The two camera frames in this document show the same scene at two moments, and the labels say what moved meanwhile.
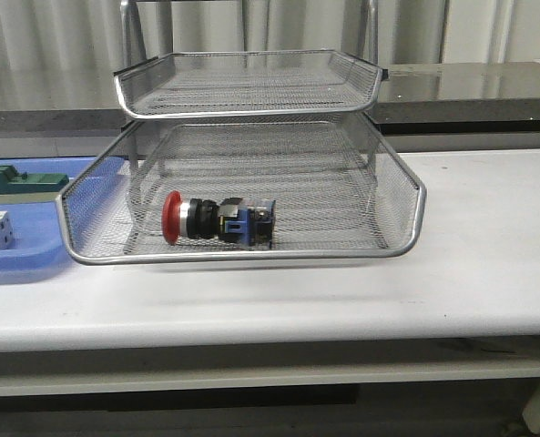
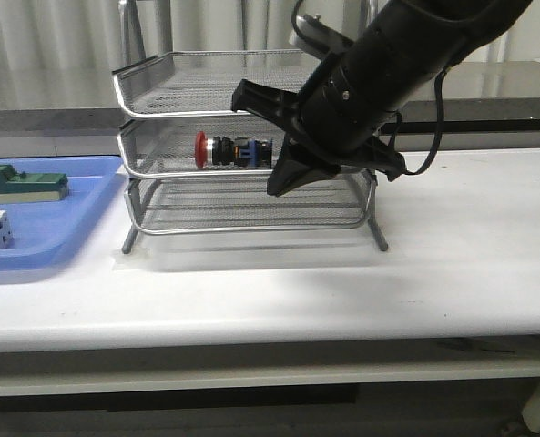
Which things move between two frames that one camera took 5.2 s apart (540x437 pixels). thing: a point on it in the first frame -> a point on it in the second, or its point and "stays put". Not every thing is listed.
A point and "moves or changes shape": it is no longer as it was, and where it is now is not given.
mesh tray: x=341 y=191 moves or changes shape
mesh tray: x=185 y=84 stays put
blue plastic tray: x=48 y=233 stays put
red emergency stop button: x=235 y=220 -> x=241 y=151
